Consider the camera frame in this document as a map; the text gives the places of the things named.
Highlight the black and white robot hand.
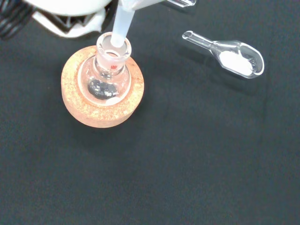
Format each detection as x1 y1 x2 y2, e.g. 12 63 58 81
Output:
0 0 122 41

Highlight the glass round-bottom flask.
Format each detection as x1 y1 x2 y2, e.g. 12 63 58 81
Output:
80 32 132 106

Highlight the glass weighing funnel with powder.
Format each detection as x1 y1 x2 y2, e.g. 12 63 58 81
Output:
181 30 265 79

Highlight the black cloth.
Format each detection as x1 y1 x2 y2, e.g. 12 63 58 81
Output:
0 0 300 225

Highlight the cork ring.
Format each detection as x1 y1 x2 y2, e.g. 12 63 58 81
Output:
60 45 145 129

